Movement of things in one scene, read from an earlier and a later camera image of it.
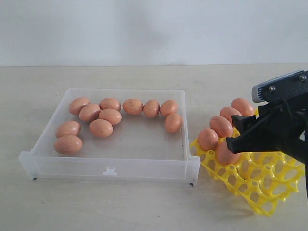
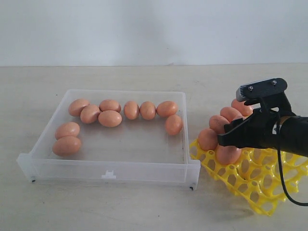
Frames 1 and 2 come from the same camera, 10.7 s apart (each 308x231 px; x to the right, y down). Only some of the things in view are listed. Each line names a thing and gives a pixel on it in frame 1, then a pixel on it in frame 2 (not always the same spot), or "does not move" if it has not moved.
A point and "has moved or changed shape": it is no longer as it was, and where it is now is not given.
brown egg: x=208 y=139 does not move
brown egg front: x=227 y=112 does not move
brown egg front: x=101 y=127 has moved or changed shape
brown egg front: x=222 y=125 does not move
